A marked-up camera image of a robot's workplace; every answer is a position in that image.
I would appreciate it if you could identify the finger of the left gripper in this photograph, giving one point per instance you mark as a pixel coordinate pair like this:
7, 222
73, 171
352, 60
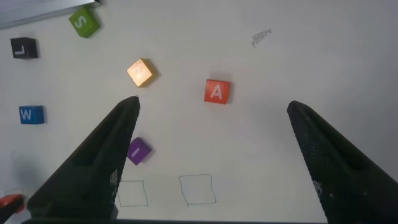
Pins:
7, 213

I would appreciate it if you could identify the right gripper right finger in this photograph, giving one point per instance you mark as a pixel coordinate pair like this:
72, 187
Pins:
342, 174

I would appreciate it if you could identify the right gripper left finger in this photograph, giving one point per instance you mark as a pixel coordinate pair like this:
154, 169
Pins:
93, 168

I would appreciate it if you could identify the orange letter A block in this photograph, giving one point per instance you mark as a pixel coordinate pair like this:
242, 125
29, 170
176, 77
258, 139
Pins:
9, 199
216, 91

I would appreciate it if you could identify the white BAAI sign board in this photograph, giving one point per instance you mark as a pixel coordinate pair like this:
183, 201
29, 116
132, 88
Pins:
37, 12

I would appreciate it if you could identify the purple letter I block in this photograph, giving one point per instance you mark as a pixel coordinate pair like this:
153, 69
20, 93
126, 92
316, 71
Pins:
138, 151

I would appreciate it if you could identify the blue letter W block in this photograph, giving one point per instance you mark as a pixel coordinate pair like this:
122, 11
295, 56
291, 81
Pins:
30, 114

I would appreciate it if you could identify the yellow letter block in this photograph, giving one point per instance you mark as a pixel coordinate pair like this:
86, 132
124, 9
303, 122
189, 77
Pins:
140, 72

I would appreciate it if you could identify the black letter L block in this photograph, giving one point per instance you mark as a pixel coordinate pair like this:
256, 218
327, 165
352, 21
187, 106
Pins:
23, 48

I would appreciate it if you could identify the green letter S block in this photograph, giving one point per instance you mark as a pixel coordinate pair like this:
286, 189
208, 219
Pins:
83, 22

